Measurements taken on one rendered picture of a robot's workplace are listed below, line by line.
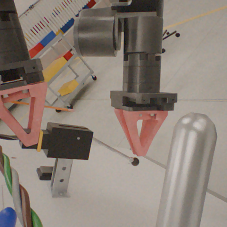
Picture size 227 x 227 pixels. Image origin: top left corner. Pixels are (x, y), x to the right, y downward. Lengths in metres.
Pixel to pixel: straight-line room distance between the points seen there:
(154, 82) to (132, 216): 0.18
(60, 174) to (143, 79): 0.17
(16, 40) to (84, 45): 0.10
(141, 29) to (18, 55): 0.16
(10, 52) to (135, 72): 0.16
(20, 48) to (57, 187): 0.18
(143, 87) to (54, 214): 0.20
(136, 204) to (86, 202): 0.07
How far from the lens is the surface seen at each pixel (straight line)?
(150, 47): 0.38
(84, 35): 0.39
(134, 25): 0.39
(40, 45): 4.47
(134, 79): 0.38
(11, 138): 0.36
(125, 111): 0.38
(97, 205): 0.37
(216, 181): 1.75
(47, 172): 0.43
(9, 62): 0.33
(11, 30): 0.34
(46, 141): 0.35
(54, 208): 0.35
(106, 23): 0.39
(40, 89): 0.32
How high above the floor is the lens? 1.28
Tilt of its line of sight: 23 degrees down
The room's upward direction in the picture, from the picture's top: 41 degrees counter-clockwise
